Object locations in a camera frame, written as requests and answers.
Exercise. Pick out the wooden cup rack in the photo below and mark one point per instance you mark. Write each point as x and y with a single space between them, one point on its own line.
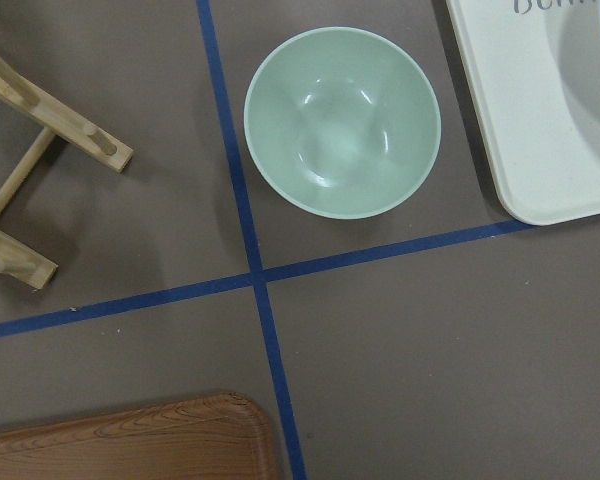
58 121

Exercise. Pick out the brown wooden tray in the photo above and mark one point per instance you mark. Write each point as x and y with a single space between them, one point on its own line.
221 436

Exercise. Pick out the green bowl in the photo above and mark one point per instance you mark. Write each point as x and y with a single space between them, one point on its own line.
342 123

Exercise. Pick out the cream bear tray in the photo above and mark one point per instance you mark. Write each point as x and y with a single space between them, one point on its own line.
533 69

